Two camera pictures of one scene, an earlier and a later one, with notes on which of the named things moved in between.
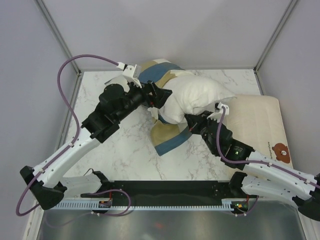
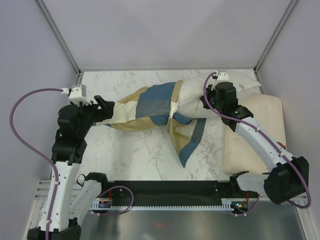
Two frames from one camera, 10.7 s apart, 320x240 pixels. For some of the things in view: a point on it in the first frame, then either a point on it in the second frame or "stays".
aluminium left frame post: x=57 y=33 stays
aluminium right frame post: x=292 y=3 stays
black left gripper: x=160 y=95 -> x=105 y=112
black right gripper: x=195 y=121 -> x=210 y=92
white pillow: x=190 y=93 -> x=241 y=83
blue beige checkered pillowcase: x=164 y=134 -> x=155 y=105
